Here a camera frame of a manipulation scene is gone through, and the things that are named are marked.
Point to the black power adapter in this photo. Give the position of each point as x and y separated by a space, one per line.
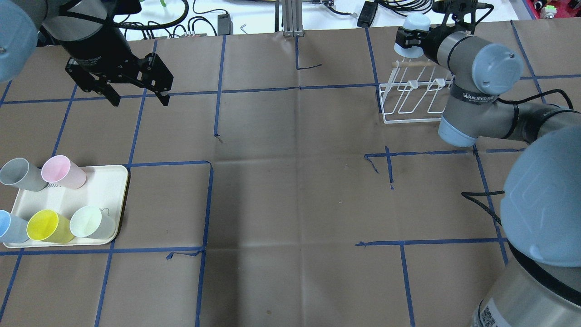
367 14

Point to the light blue plastic cup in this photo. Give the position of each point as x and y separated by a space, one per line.
411 34

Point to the pink plastic cup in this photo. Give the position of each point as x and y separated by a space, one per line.
60 170

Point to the cream serving tray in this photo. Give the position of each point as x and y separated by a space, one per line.
105 188

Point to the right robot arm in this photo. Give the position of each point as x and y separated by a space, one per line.
540 210

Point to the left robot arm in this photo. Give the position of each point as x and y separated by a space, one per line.
99 53

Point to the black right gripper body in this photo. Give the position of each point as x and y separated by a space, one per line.
429 40

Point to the pale green plastic cup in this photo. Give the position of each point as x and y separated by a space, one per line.
92 222

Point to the grey plastic cup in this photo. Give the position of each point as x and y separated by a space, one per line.
21 173

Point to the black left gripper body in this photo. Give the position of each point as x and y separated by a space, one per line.
96 49

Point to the aluminium frame post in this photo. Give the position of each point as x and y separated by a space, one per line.
292 18

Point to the yellow plastic cup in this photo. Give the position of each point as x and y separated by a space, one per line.
49 226

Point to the white wire cup rack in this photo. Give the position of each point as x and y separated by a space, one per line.
416 92

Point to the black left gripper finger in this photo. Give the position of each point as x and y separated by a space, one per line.
107 91
160 88

